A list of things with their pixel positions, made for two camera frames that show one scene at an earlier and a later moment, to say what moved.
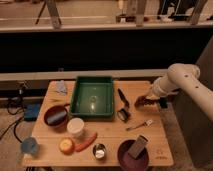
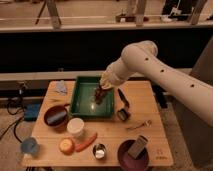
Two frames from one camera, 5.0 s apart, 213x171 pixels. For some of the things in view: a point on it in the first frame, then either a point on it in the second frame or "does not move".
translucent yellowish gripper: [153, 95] -> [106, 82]
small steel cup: [99, 151] does not move
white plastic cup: [75, 126] does not move
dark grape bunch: [142, 101] -> [99, 94]
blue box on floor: [31, 110] does not move
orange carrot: [82, 145] does not move
